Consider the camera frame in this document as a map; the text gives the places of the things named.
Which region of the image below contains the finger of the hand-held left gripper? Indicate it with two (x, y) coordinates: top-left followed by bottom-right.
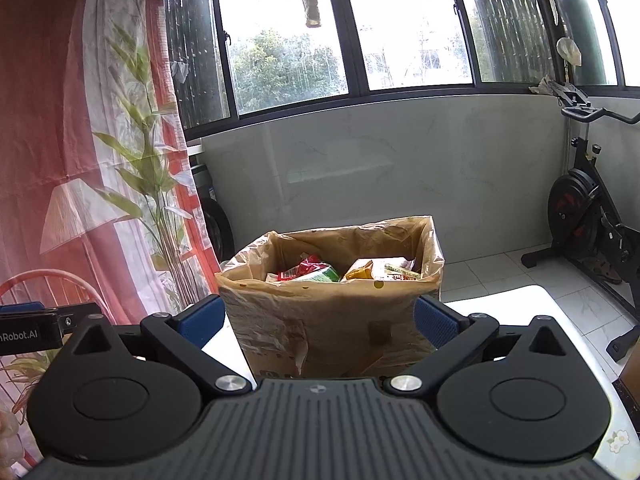
(0, 301), (45, 315)
(47, 302), (116, 342)

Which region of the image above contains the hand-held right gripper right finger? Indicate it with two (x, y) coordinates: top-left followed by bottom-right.
(383, 294), (577, 396)

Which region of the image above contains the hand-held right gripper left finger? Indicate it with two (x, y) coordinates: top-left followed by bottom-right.
(64, 293), (251, 396)

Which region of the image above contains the beige snack packet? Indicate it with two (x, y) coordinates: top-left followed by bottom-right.
(382, 257), (423, 281)

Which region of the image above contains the clear plastic liner bag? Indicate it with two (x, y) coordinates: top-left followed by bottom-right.
(215, 215), (446, 363)

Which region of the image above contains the yellow snack packet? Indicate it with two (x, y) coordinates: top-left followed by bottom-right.
(344, 258), (388, 281)

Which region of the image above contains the brown cardboard box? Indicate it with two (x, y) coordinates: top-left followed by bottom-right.
(215, 215), (446, 380)

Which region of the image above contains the red snack packet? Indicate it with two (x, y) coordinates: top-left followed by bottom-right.
(276, 254), (326, 281)

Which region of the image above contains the pale green snack packet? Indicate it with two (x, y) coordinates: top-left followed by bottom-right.
(300, 265), (342, 283)

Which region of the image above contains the person's left hand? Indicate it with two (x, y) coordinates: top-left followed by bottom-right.
(0, 407), (22, 468)

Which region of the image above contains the black round object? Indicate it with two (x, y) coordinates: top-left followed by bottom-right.
(189, 162), (236, 263)

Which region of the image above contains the black exercise bike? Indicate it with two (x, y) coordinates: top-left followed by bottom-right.
(521, 77), (640, 363)

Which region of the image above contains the red printed curtain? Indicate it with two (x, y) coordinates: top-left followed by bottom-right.
(0, 0), (221, 467)

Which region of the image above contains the brown flat object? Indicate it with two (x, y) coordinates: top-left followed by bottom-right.
(612, 345), (640, 411)

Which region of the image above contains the white bag on pole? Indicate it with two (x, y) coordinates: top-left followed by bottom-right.
(556, 37), (582, 67)

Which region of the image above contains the beige cloth on handlebar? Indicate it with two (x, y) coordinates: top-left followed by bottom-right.
(530, 75), (563, 96)

